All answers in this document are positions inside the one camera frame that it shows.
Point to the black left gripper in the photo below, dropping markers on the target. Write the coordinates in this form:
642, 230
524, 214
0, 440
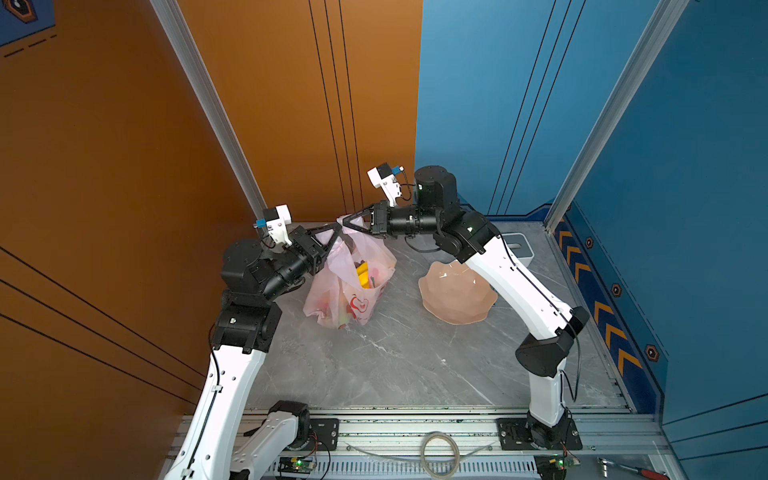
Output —
312, 255

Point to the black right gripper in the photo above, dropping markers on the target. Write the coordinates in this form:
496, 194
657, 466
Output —
380, 214

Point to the pink plastic bag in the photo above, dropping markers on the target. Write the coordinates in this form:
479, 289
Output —
336, 298

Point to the yellow banana bunch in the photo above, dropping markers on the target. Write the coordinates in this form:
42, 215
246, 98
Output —
362, 271

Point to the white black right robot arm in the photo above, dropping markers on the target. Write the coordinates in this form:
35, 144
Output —
474, 241

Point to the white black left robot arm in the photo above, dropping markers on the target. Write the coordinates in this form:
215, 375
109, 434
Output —
239, 341

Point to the beige fruit plate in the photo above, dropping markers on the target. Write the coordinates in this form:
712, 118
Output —
455, 294

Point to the white grey tissue box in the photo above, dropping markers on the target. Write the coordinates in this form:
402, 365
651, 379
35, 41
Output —
519, 245

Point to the green circuit board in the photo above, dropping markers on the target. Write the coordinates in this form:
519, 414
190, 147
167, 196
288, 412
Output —
296, 466

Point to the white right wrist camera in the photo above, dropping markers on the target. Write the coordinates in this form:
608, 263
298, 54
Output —
384, 177

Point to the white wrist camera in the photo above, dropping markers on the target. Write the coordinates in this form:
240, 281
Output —
384, 177
273, 227

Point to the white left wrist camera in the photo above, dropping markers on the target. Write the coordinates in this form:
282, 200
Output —
273, 227

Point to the aluminium front rail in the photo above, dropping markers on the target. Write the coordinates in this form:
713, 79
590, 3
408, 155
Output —
410, 432

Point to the aluminium corner post left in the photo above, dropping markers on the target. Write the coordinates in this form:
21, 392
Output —
177, 31

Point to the aluminium corner post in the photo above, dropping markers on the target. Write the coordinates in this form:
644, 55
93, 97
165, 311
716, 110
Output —
652, 40
177, 31

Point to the aluminium corner post right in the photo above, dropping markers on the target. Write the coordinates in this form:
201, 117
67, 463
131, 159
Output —
652, 40

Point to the red handled tool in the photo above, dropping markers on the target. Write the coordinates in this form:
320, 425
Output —
605, 464

